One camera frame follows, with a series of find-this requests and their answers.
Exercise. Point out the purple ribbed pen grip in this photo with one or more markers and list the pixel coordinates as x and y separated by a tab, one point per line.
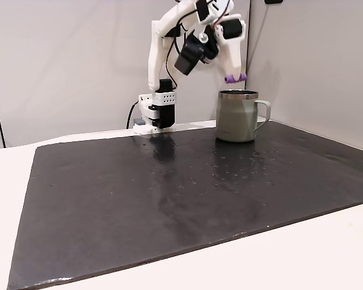
230	79

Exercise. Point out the pale green metal mug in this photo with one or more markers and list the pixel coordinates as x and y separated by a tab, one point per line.
234	121

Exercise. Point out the small grey connector block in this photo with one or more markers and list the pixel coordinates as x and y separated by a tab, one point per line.
139	122

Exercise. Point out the black table mat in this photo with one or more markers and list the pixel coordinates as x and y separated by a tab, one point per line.
139	211

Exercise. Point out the black camera box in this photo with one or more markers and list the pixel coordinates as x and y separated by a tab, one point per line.
187	59

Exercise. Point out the black overhead mount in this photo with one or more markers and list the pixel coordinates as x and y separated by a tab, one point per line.
273	1

